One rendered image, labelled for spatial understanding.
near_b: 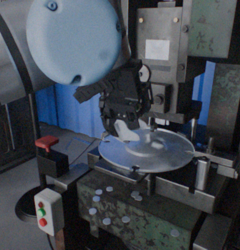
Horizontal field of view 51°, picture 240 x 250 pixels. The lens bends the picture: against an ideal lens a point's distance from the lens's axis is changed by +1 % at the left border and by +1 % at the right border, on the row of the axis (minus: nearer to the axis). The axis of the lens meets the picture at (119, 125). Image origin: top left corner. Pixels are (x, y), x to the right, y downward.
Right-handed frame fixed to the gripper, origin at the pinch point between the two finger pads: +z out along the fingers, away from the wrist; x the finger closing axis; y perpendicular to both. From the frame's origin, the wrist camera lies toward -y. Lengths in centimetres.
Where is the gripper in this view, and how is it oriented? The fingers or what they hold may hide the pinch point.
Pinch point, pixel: (124, 137)
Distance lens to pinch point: 57.5
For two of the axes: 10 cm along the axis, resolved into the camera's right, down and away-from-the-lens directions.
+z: 2.3, 7.0, 6.7
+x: 4.7, -6.8, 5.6
